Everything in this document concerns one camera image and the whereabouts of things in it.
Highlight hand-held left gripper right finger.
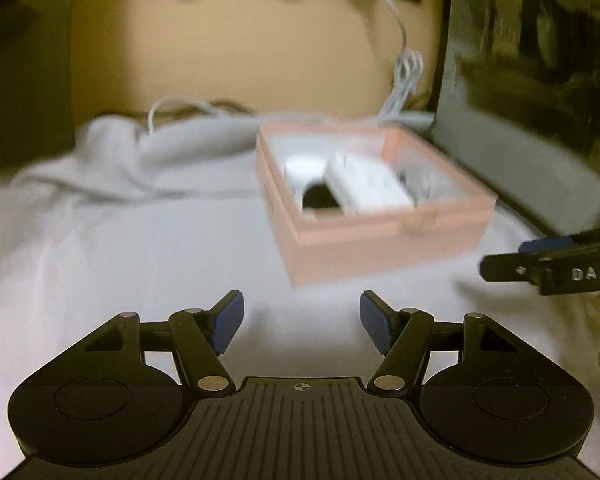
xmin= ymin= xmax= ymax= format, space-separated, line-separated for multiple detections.
xmin=359 ymin=289 xmax=557 ymax=395

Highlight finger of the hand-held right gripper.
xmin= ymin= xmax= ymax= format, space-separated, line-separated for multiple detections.
xmin=519 ymin=229 xmax=600 ymax=257
xmin=481 ymin=252 xmax=545 ymax=285

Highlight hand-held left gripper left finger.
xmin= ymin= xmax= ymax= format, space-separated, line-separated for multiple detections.
xmin=45 ymin=289 xmax=245 ymax=395

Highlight pink cardboard box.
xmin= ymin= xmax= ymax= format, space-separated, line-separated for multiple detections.
xmin=255 ymin=119 xmax=498 ymax=288

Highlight white printed carton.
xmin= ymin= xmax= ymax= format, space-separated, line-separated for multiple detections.
xmin=325 ymin=150 xmax=415 ymax=216

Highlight white charger adapter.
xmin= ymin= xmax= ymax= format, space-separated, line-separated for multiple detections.
xmin=284 ymin=155 xmax=327 ymax=187

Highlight dark monitor screen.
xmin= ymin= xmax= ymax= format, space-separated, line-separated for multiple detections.
xmin=430 ymin=0 xmax=600 ymax=238

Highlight grey fleece blanket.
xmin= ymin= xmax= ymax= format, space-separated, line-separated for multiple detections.
xmin=0 ymin=114 xmax=600 ymax=480

